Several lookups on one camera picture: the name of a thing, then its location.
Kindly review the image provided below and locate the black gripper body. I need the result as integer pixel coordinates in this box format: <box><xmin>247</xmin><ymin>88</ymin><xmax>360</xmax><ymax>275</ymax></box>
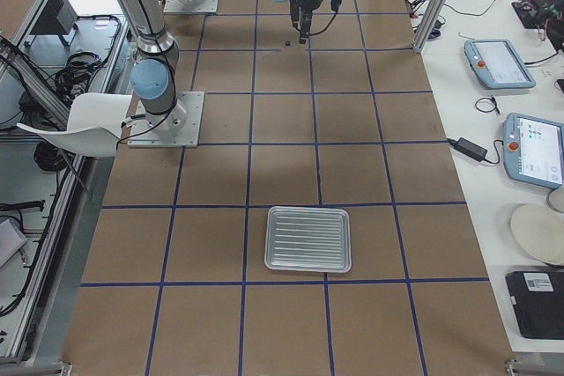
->
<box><xmin>290</xmin><ymin>0</ymin><xmax>320</xmax><ymax>28</ymax></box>

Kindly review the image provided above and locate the ribbed metal tray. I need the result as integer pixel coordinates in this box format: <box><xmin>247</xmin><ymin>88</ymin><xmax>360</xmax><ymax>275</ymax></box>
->
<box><xmin>264</xmin><ymin>206</ymin><xmax>353</xmax><ymax>274</ymax></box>

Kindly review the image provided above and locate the upper blue teach pendant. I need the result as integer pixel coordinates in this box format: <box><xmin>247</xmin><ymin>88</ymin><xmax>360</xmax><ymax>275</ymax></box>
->
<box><xmin>464</xmin><ymin>39</ymin><xmax>536</xmax><ymax>90</ymax></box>

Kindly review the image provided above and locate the blue teach pendant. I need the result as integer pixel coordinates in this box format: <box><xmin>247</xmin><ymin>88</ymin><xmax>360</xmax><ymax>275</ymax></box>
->
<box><xmin>464</xmin><ymin>39</ymin><xmax>536</xmax><ymax>90</ymax></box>
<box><xmin>503</xmin><ymin>113</ymin><xmax>563</xmax><ymax>189</ymax></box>

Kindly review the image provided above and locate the black power adapter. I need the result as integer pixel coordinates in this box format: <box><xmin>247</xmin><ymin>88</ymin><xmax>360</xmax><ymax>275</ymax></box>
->
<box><xmin>447</xmin><ymin>137</ymin><xmax>487</xmax><ymax>162</ymax></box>

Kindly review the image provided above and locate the white plastic chair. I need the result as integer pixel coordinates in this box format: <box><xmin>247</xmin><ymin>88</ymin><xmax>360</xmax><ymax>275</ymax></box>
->
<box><xmin>17</xmin><ymin>92</ymin><xmax>132</xmax><ymax>158</ymax></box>

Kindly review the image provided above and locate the lower blue teach pendant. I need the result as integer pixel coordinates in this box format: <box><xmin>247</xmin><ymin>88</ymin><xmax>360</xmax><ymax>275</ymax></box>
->
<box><xmin>503</xmin><ymin>113</ymin><xmax>563</xmax><ymax>189</ymax></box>

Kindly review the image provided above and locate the white plate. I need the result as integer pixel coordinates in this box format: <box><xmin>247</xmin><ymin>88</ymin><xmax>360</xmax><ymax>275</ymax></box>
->
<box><xmin>510</xmin><ymin>204</ymin><xmax>563</xmax><ymax>266</ymax></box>

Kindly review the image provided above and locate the black laptop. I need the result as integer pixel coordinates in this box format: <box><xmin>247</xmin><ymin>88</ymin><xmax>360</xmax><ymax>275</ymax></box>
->
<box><xmin>505</xmin><ymin>271</ymin><xmax>563</xmax><ymax>340</ymax></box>

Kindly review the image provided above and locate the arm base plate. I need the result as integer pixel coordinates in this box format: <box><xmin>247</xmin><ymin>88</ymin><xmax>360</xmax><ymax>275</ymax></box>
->
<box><xmin>127</xmin><ymin>92</ymin><xmax>204</xmax><ymax>148</ymax></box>
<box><xmin>164</xmin><ymin>0</ymin><xmax>219</xmax><ymax>15</ymax></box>

